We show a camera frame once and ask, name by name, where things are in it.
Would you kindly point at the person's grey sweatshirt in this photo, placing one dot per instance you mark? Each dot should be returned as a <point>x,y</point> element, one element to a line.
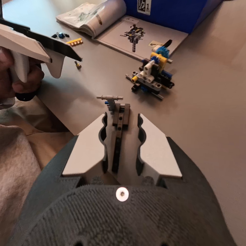
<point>15,163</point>

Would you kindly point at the small black blue lego assembly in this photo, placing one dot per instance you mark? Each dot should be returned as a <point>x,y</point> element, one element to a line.
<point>61,35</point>

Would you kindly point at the large blue storage bin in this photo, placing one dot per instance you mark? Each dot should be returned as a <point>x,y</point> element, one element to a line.
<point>173,15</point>

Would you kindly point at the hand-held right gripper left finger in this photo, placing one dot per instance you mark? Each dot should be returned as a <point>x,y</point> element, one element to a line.
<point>86,149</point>

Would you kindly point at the person's left hand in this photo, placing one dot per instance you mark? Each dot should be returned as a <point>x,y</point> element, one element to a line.
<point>5,76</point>

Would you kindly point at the yellow lego beam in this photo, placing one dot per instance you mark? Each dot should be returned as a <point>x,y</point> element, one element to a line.
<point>75,42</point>

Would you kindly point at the open lego instruction booklet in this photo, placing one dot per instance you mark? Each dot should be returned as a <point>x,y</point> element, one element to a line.
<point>115,36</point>

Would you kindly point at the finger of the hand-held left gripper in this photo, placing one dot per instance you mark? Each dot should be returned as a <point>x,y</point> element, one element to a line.
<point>57,47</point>
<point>23,42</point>

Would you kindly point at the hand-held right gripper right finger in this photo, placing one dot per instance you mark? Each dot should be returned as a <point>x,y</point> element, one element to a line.
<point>159,153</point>

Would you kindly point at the multicoloured lego gear model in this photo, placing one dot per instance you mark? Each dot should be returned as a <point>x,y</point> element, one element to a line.
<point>151,73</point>

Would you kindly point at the black lego beam grey axle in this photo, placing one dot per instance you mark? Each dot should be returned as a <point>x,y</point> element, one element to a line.
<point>117,149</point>

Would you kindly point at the person's beige trousers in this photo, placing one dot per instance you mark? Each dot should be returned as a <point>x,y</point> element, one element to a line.
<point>48,119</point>

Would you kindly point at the small yellow lego bush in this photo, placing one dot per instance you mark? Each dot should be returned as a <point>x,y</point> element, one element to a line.
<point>77,65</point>

